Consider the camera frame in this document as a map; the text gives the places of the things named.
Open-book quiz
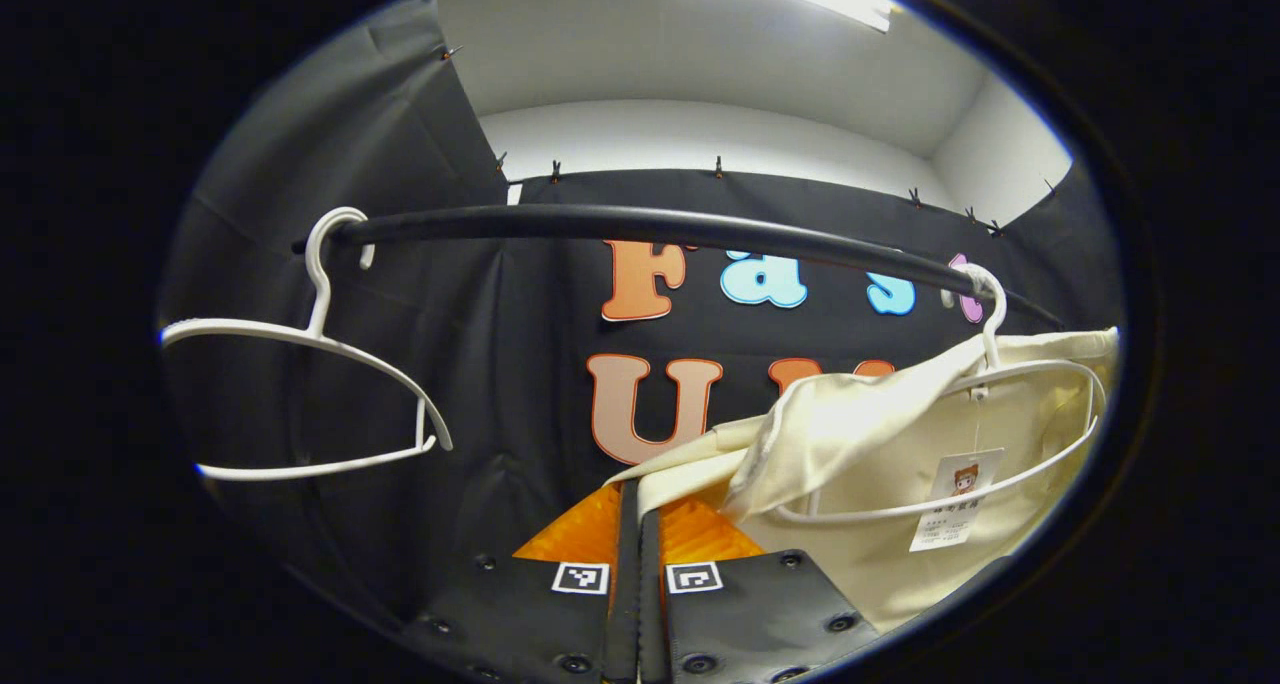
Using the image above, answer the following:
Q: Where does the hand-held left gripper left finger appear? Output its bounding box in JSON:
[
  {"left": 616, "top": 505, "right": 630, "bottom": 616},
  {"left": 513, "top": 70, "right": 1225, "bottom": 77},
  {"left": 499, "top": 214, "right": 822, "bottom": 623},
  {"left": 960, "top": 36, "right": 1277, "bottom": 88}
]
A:
[{"left": 405, "top": 479, "right": 641, "bottom": 684}]

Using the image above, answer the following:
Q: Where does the row of black backdrop clips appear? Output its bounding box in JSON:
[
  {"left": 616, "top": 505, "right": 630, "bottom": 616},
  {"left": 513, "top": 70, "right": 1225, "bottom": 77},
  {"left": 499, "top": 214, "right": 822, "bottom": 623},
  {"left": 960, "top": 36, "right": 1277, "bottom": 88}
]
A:
[{"left": 440, "top": 44, "right": 1059, "bottom": 237}]

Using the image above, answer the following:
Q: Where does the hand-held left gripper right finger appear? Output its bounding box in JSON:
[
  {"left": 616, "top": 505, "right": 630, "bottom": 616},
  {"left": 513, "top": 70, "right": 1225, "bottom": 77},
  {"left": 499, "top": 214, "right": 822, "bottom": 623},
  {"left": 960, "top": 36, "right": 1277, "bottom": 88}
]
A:
[{"left": 640, "top": 494, "right": 881, "bottom": 684}]

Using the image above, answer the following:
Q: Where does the black clothes rack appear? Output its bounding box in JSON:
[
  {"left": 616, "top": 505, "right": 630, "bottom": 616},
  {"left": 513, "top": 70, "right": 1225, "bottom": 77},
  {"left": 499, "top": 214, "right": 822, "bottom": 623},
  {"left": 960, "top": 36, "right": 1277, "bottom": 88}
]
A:
[{"left": 292, "top": 204, "right": 1066, "bottom": 330}]

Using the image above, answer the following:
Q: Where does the white plastic hanger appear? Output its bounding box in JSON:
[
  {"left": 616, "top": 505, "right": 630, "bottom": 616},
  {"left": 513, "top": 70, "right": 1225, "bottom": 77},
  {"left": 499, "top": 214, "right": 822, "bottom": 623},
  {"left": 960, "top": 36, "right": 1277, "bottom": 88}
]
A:
[
  {"left": 160, "top": 207, "right": 454, "bottom": 482},
  {"left": 770, "top": 262, "right": 1109, "bottom": 525}
]

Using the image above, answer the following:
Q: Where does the cream jacket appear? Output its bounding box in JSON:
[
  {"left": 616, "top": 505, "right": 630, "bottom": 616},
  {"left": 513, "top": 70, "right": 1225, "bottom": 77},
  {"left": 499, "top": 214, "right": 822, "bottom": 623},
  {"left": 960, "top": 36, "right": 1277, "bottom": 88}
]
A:
[{"left": 605, "top": 326, "right": 1121, "bottom": 635}]

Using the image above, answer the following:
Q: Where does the black backdrop cloth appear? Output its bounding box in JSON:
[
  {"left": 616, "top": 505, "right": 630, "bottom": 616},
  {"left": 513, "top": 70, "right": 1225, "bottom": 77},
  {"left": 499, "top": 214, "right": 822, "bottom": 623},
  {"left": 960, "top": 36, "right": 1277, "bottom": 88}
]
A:
[{"left": 160, "top": 0, "right": 1126, "bottom": 655}]

